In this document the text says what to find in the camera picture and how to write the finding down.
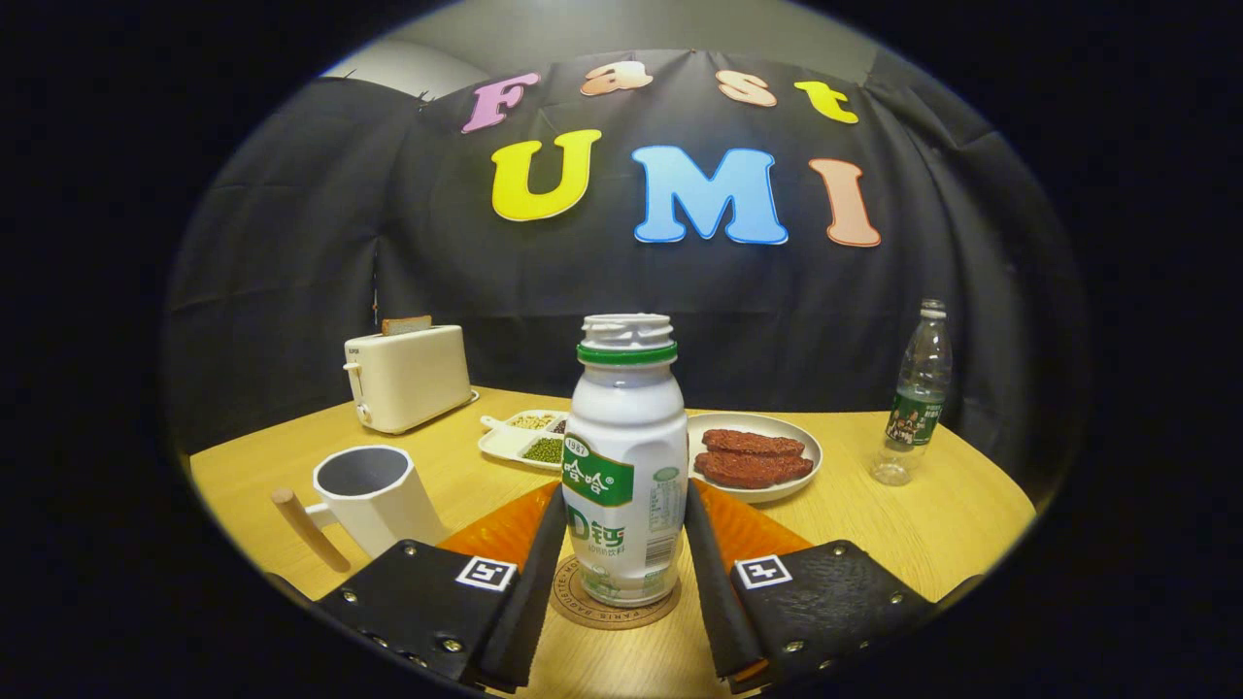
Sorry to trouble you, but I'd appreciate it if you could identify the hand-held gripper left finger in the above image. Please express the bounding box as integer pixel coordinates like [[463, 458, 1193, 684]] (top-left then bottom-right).
[[313, 483, 569, 695]]

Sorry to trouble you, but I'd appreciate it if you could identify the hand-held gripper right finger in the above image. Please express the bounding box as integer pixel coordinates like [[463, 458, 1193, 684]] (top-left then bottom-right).
[[683, 479, 938, 695]]

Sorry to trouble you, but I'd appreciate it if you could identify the round cork coaster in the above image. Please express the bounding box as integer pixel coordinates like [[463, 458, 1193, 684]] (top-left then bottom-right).
[[549, 555, 683, 631]]

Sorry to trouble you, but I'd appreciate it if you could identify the white cup with wooden handle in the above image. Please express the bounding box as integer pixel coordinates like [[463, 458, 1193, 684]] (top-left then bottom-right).
[[271, 445, 451, 574]]

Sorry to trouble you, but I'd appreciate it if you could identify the white juice bottle green label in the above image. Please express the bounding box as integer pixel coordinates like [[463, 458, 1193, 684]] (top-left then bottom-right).
[[561, 314, 690, 609]]

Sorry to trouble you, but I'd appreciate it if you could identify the clear plastic water bottle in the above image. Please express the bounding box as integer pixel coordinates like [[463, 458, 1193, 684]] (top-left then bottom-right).
[[870, 299, 954, 486]]

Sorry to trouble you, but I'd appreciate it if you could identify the round white plate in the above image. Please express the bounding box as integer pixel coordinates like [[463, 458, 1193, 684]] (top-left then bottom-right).
[[686, 412, 824, 505]]

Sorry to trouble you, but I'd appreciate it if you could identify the reddish brown meat patty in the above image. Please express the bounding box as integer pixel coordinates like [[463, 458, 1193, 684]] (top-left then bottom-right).
[[701, 428, 807, 458], [693, 449, 815, 490]]

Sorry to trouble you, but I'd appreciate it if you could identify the white divided dish with beans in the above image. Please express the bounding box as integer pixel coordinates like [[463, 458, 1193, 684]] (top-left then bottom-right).
[[478, 409, 570, 472]]

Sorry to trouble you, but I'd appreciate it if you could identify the wooden table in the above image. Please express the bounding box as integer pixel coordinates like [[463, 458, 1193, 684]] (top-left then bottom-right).
[[189, 386, 1038, 699]]

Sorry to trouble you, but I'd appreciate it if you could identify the cream toaster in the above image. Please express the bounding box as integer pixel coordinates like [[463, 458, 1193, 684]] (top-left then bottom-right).
[[343, 324, 479, 435]]

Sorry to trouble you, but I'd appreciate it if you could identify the black backdrop cloth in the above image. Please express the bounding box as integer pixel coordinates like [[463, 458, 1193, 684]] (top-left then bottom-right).
[[163, 47, 1089, 506]]

